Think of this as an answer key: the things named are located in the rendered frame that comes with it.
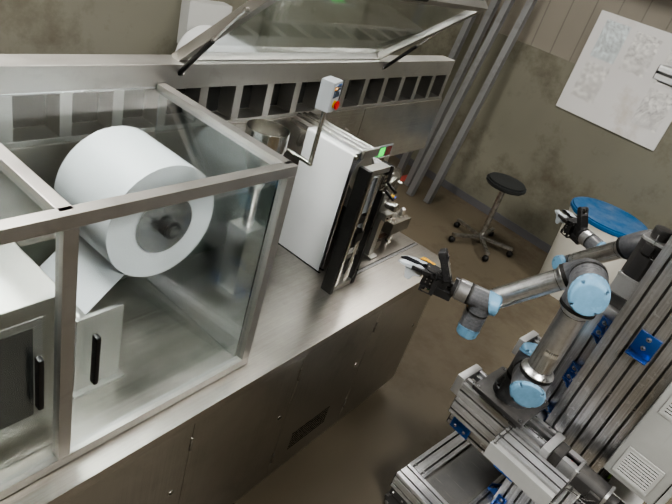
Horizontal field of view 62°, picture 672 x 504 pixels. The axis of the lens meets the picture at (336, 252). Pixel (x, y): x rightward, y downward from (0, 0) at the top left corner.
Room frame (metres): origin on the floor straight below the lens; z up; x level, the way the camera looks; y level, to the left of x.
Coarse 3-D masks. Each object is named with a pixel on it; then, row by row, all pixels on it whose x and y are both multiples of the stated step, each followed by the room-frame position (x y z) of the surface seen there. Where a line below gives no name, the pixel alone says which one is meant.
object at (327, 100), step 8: (328, 80) 1.77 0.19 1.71; (336, 80) 1.80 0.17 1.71; (320, 88) 1.78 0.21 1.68; (328, 88) 1.77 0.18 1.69; (336, 88) 1.78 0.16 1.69; (320, 96) 1.77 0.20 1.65; (328, 96) 1.77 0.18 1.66; (336, 96) 1.80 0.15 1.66; (320, 104) 1.77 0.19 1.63; (328, 104) 1.77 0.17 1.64; (336, 104) 1.78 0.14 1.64; (328, 112) 1.77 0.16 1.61
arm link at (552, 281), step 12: (564, 264) 1.69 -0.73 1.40; (576, 264) 1.64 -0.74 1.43; (600, 264) 1.63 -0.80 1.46; (540, 276) 1.70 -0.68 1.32; (552, 276) 1.68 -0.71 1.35; (564, 276) 1.66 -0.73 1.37; (504, 288) 1.71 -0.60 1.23; (516, 288) 1.69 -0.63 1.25; (528, 288) 1.68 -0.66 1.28; (540, 288) 1.67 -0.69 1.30; (552, 288) 1.66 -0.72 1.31; (564, 288) 1.65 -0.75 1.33; (504, 300) 1.69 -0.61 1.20; (516, 300) 1.68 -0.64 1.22
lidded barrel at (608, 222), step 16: (576, 208) 4.23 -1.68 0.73; (592, 208) 4.31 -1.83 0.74; (608, 208) 4.44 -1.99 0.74; (592, 224) 4.05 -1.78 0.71; (608, 224) 4.07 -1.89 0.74; (624, 224) 4.18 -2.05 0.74; (640, 224) 4.30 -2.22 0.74; (560, 240) 4.23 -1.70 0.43; (608, 240) 3.99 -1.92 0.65; (608, 272) 4.02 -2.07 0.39
